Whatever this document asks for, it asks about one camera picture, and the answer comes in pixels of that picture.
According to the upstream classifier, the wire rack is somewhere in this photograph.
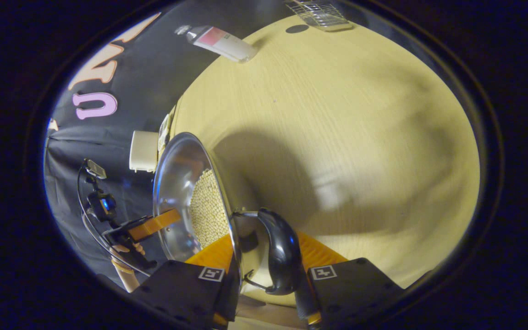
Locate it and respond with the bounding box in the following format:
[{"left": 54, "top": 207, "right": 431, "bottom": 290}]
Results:
[{"left": 285, "top": 0, "right": 354, "bottom": 32}]

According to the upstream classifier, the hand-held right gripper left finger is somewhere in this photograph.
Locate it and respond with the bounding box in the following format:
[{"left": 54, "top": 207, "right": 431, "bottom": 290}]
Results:
[{"left": 131, "top": 233, "right": 242, "bottom": 330}]

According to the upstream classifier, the steel pot with black handle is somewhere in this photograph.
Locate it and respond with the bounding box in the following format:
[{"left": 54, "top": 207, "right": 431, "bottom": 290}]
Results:
[{"left": 153, "top": 132, "right": 302, "bottom": 296}]

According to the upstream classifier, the divided dish of beans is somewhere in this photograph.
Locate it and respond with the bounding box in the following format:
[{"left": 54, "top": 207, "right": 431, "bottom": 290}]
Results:
[{"left": 158, "top": 112, "right": 173, "bottom": 152}]

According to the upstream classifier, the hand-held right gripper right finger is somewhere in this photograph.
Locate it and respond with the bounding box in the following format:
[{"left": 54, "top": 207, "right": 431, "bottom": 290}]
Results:
[{"left": 294, "top": 231, "right": 404, "bottom": 330}]

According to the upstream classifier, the black backdrop cloth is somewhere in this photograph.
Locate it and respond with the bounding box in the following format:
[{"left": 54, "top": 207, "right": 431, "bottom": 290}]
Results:
[{"left": 44, "top": 5, "right": 292, "bottom": 289}]

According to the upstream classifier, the white toaster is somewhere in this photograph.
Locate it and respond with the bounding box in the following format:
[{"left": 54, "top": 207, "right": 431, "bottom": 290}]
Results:
[{"left": 129, "top": 131, "right": 160, "bottom": 173}]

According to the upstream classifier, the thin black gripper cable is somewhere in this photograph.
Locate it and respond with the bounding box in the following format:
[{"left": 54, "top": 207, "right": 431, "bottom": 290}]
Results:
[{"left": 77, "top": 165, "right": 152, "bottom": 277}]

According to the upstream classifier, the clear bottle with pink label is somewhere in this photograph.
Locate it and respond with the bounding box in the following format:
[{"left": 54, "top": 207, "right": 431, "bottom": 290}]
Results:
[{"left": 175, "top": 25, "right": 259, "bottom": 64}]

